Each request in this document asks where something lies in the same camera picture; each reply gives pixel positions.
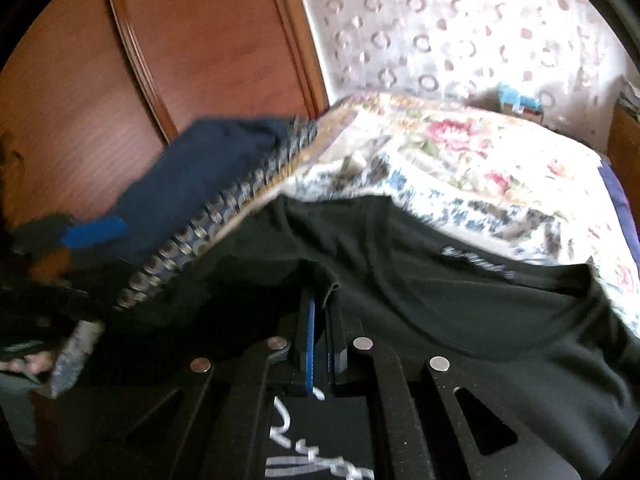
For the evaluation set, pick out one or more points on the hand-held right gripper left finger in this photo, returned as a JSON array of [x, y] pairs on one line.
[[310, 350]]

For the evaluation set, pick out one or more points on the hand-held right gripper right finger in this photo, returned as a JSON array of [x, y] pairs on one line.
[[331, 367]]

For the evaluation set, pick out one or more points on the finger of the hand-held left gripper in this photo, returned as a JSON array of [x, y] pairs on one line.
[[95, 232]]

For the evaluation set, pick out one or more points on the navy cloth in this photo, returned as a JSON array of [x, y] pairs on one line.
[[200, 175]]

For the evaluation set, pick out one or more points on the black t-shirt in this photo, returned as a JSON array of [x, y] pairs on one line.
[[450, 310]]

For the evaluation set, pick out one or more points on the person's left hand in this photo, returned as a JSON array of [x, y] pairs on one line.
[[37, 364]]

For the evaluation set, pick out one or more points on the grey patterned knit cloth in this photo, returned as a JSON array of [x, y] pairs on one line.
[[215, 215]]

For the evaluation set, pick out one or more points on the wooden wardrobe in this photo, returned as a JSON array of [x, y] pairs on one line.
[[150, 50]]

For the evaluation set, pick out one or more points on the pink floral bedspread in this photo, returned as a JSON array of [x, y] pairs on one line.
[[450, 135]]

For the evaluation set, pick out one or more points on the light blue small item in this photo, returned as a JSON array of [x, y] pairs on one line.
[[517, 97]]

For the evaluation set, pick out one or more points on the dark blue blanket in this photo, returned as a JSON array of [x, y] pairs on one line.
[[619, 190]]

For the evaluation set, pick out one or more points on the wooden bedside desk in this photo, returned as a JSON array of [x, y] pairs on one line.
[[625, 135]]

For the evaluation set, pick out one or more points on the pile of small desk items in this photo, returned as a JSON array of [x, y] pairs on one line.
[[630, 97]]

